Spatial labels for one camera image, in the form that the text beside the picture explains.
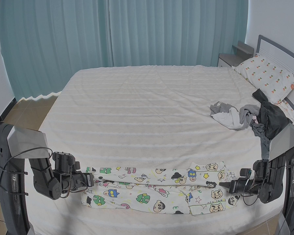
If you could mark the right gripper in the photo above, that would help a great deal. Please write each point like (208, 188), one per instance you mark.
(239, 187)

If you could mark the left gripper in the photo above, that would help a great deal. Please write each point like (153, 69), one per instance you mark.
(83, 180)

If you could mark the white printed pyjama top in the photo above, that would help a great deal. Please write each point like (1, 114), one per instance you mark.
(137, 197)

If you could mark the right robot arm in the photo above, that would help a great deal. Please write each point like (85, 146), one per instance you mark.
(281, 170)

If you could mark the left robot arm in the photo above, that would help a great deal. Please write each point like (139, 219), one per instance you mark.
(41, 177)

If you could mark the bed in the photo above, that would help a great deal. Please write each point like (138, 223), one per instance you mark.
(137, 106)

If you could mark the dark grey garment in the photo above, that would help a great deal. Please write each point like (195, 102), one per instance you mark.
(264, 143)

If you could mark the white garment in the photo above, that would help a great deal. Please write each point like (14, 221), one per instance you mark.
(229, 120)

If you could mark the pink garment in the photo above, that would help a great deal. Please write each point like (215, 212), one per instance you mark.
(254, 118)

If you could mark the black garment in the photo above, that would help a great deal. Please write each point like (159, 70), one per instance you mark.
(272, 119)

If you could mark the grey labelled garment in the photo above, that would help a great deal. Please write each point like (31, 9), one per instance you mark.
(218, 108)

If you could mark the white printed pillow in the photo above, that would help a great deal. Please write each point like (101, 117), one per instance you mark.
(267, 77)
(290, 109)

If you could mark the grey and white bedside table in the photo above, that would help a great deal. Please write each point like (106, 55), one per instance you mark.
(231, 57)

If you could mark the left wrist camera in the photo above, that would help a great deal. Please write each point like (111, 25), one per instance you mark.
(77, 166)

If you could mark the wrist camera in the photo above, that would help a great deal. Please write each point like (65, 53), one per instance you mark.
(77, 166)
(245, 174)

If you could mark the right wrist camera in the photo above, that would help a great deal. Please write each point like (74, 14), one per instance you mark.
(245, 174)

